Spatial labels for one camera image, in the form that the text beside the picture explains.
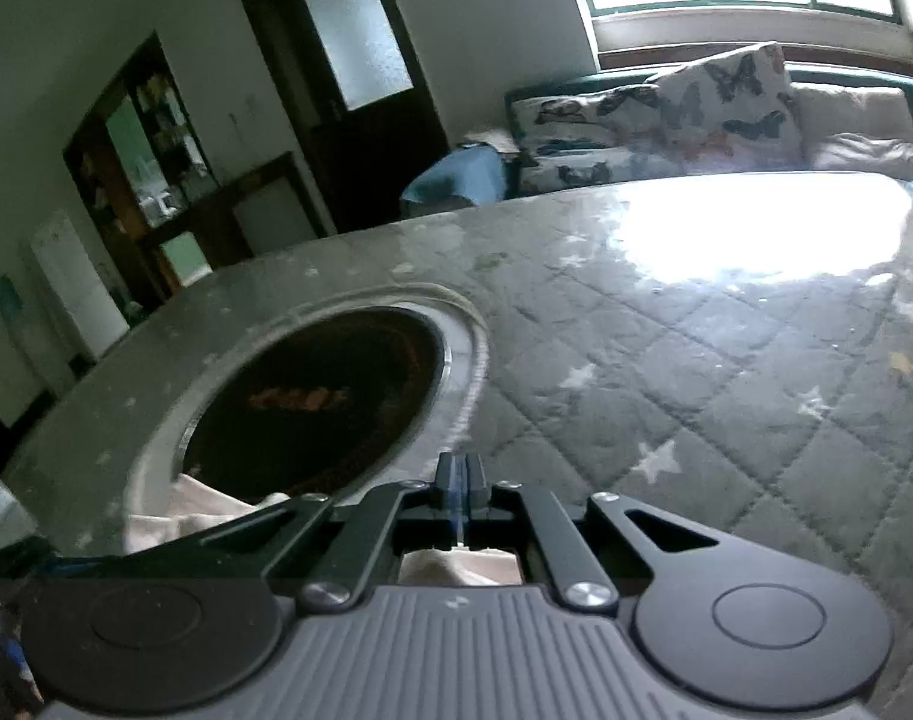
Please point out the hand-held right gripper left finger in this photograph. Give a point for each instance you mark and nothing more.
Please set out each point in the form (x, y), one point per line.
(445, 476)

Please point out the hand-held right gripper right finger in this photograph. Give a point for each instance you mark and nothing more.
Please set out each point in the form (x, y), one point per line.
(475, 476)

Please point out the cream shirt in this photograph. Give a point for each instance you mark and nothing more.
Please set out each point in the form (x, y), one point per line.
(171, 525)

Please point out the round black induction cooktop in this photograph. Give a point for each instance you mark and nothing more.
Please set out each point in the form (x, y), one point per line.
(314, 405)

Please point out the blue towel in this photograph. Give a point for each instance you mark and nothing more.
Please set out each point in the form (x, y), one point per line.
(456, 180)

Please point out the small beige cloth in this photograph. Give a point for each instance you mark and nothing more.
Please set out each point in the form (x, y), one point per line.
(490, 141)

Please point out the dark wooden glass door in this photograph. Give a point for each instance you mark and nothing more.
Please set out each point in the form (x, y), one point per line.
(366, 150)

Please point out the dark wooden shelf unit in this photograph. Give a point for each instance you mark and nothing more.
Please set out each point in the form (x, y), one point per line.
(194, 240)

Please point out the long butterfly print cushion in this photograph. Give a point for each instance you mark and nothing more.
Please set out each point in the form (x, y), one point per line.
(576, 135)

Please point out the white microwave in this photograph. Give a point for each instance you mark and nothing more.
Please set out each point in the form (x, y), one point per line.
(162, 203)

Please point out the white refrigerator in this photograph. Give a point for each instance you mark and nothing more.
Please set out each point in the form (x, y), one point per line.
(78, 285)

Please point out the square butterfly print cushion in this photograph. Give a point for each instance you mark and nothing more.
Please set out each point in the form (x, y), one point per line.
(734, 105)

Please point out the white water dispenser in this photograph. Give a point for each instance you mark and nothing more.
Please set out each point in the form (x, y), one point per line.
(14, 337)

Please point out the beige sofa cushion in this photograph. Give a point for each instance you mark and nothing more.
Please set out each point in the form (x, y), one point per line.
(861, 135)

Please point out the butterfly print pillows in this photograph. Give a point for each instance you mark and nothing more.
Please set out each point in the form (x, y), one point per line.
(854, 76)

